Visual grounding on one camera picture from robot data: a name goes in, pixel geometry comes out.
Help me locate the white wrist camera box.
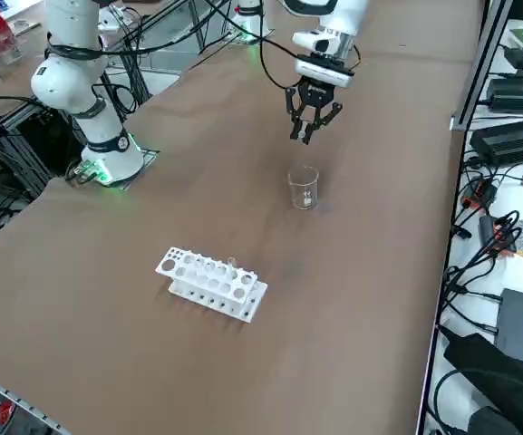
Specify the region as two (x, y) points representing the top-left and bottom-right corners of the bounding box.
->
(294, 54), (354, 91)

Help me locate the black orange power hub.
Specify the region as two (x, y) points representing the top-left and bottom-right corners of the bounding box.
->
(461, 178), (499, 210)

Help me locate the white test tube rack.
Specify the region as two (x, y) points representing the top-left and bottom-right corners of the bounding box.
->
(154, 246), (269, 324)

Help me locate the black fabric bag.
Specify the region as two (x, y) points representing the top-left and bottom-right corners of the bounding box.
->
(441, 332), (523, 435)

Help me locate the aluminium frame post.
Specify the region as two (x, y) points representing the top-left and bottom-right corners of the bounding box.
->
(450, 0), (514, 133)

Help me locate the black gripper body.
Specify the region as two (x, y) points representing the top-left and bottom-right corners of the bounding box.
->
(297, 80), (334, 120)

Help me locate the small black power adapter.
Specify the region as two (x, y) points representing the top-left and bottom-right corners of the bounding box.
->
(502, 44), (523, 71)

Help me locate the clear glass beaker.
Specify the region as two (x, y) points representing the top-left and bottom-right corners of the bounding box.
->
(286, 165), (321, 212)

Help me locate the black orange cable adapter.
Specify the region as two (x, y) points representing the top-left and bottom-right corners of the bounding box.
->
(477, 214), (519, 256)

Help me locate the large black power adapter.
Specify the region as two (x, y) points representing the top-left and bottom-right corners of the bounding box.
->
(486, 75), (523, 115)

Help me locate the aluminium table edge rail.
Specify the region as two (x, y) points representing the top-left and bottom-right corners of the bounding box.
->
(0, 365), (71, 435)

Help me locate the black metal frame stand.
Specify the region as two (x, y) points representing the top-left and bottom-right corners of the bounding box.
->
(0, 97), (85, 200)

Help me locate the ribbed black power adapter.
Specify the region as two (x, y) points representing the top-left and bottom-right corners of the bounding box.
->
(469, 116), (523, 168)

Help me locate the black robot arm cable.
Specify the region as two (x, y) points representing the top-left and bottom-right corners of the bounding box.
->
(204, 0), (299, 92)

